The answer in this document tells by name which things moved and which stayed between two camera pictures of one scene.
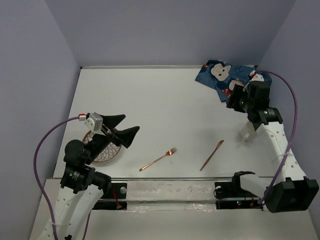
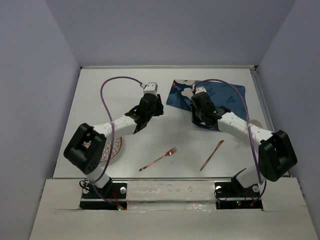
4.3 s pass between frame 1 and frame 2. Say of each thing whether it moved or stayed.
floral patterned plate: stayed
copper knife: stayed
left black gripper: moved
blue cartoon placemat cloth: moved
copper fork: stayed
